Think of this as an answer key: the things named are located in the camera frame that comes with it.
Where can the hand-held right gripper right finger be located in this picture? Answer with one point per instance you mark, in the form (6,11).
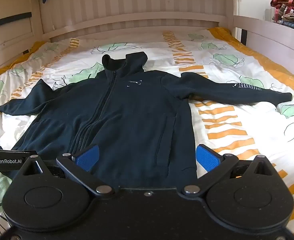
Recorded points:
(207,157)

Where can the white wooden bed frame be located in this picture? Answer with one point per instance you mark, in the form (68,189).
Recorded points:
(127,7)

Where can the dark navy zip jacket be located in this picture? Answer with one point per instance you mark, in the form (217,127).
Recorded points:
(127,120)

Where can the yellow bed sheet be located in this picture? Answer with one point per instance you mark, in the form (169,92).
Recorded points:
(269,60)

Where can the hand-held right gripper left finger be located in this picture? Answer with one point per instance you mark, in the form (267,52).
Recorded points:
(87,157)

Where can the white jellyfish print duvet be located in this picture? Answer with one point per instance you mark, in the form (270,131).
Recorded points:
(237,120)

